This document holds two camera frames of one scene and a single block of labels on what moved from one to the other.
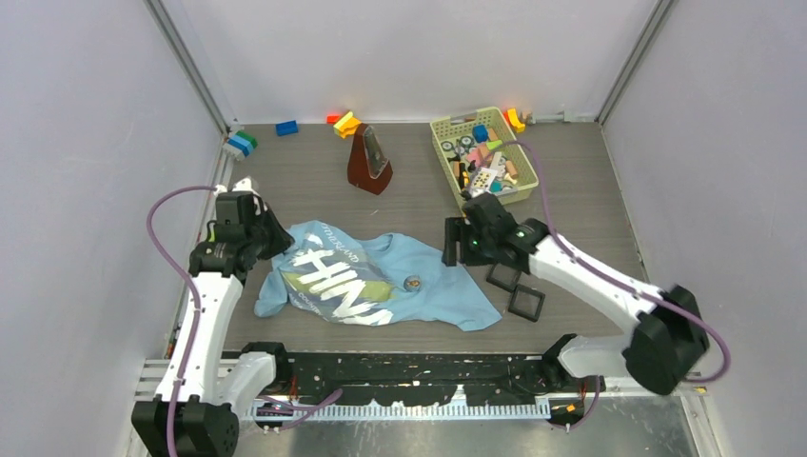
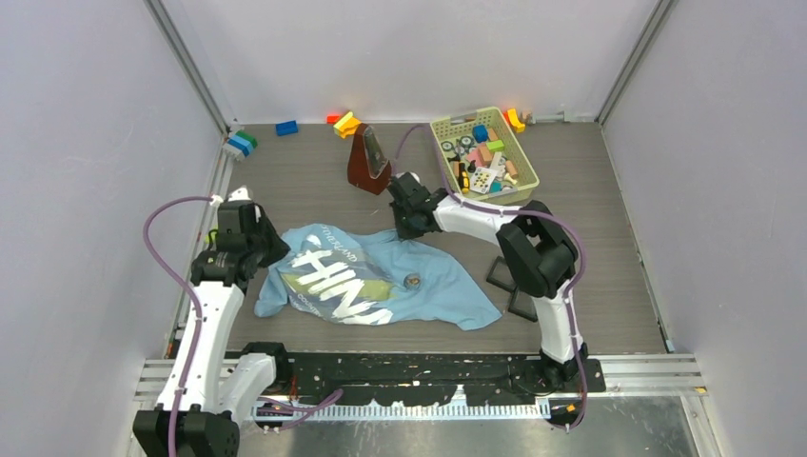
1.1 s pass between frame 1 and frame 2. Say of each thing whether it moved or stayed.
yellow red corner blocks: stayed
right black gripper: moved
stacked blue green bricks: stayed
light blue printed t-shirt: stayed
